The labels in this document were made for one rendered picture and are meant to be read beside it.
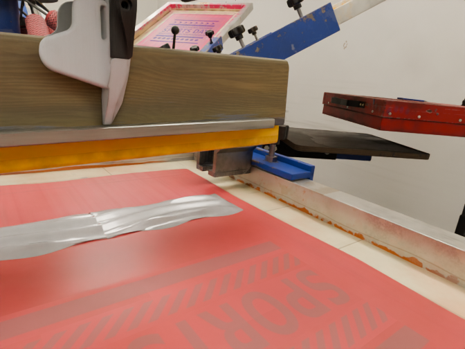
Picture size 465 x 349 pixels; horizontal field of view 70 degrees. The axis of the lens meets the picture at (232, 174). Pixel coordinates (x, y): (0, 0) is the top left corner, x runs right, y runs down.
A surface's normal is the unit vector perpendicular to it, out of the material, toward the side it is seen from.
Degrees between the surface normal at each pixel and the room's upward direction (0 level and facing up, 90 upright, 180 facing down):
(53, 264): 0
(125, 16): 103
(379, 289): 0
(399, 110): 90
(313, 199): 90
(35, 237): 32
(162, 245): 0
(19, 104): 88
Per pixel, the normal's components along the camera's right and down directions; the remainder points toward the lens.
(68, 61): 0.61, 0.18
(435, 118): 0.12, 0.29
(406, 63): -0.79, 0.10
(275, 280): 0.10, -0.96
